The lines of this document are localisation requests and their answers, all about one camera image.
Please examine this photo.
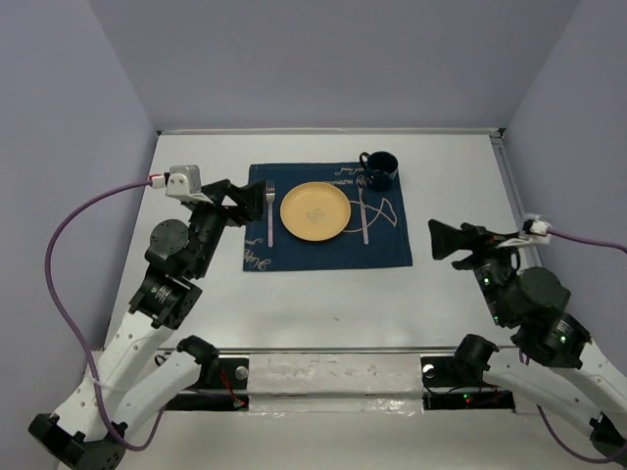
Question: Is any yellow plate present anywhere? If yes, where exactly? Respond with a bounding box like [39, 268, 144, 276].
[280, 181, 352, 242]

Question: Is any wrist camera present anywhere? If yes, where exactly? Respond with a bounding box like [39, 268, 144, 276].
[149, 164, 205, 202]
[496, 214, 552, 249]

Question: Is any dark blue mug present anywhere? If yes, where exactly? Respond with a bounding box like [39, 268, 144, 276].
[359, 151, 399, 192]

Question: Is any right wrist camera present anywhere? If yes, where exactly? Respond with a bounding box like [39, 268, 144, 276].
[496, 214, 552, 249]

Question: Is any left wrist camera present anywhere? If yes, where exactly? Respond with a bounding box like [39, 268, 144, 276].
[149, 164, 205, 202]

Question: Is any fork with pink handle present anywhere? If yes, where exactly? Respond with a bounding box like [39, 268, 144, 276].
[265, 180, 275, 248]

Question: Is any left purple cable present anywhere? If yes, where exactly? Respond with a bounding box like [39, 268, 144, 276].
[44, 179, 172, 451]

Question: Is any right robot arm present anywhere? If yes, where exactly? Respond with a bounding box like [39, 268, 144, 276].
[421, 215, 626, 466]

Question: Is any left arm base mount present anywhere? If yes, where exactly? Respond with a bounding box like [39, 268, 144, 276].
[154, 352, 250, 412]

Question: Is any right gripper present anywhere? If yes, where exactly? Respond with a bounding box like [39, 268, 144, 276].
[426, 215, 520, 323]

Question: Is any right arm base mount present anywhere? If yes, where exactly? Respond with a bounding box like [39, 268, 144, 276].
[420, 355, 515, 411]

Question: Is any knife with pink handle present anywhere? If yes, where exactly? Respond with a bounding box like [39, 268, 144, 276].
[358, 175, 369, 246]

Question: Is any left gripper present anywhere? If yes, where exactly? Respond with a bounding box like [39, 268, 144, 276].
[190, 178, 267, 277]

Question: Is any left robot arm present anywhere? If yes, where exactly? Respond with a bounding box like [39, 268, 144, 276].
[28, 169, 265, 469]

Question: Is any blue cloth placemat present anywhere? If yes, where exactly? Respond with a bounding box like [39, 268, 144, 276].
[243, 162, 412, 273]

